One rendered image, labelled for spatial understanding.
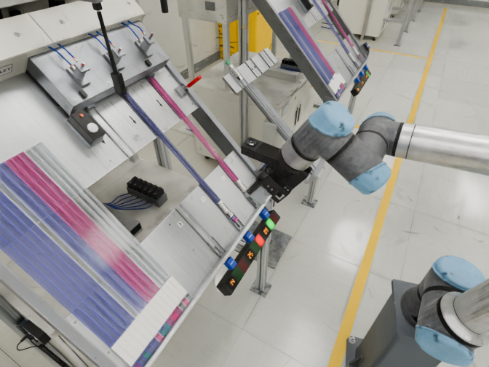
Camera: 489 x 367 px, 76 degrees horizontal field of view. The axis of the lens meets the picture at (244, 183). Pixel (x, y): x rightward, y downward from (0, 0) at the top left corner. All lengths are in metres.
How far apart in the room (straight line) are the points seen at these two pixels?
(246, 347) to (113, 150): 1.06
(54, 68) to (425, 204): 2.14
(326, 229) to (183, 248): 1.25
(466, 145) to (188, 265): 0.68
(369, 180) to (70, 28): 0.76
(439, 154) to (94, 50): 0.83
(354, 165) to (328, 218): 1.43
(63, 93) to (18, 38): 0.13
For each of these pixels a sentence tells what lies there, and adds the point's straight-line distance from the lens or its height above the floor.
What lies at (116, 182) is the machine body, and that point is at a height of 0.62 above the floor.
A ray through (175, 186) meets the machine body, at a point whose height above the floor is 0.62.
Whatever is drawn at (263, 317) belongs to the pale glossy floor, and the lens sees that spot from 1.62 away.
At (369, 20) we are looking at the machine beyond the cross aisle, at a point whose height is 0.26.
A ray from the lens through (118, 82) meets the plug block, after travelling 0.75.
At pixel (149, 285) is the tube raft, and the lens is 0.80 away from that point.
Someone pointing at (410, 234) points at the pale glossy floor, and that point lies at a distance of 2.13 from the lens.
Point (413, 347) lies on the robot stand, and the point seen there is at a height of 0.47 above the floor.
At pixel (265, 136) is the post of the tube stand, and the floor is 0.75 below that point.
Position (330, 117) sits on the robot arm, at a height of 1.18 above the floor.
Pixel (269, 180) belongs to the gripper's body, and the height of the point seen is 0.99.
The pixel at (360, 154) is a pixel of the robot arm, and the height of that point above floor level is 1.12.
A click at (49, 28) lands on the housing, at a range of 0.91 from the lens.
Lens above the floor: 1.47
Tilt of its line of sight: 42 degrees down
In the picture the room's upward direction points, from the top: straight up
